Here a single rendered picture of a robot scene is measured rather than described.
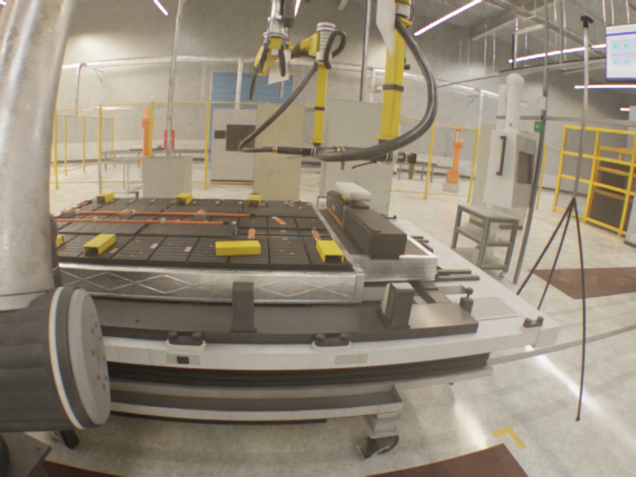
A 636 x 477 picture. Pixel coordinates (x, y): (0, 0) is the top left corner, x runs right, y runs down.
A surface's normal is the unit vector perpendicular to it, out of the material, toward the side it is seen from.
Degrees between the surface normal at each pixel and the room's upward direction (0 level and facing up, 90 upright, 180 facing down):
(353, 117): 90
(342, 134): 90
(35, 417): 100
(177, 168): 90
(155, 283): 90
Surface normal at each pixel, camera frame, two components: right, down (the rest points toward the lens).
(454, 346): 0.15, 0.29
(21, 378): 0.46, -0.11
